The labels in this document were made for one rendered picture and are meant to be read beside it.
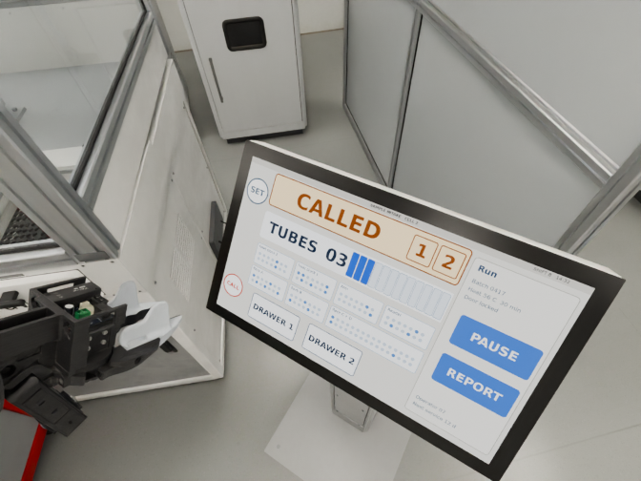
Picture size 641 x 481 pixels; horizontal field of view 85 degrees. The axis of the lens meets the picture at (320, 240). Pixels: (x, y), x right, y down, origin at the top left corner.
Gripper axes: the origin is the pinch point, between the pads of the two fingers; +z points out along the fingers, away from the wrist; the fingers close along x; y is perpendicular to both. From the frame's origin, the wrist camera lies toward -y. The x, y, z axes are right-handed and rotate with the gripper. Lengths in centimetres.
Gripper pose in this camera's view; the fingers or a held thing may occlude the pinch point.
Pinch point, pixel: (161, 318)
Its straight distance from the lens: 52.2
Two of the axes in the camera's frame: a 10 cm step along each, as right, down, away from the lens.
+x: -8.6, -3.9, 3.4
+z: 4.2, -1.5, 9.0
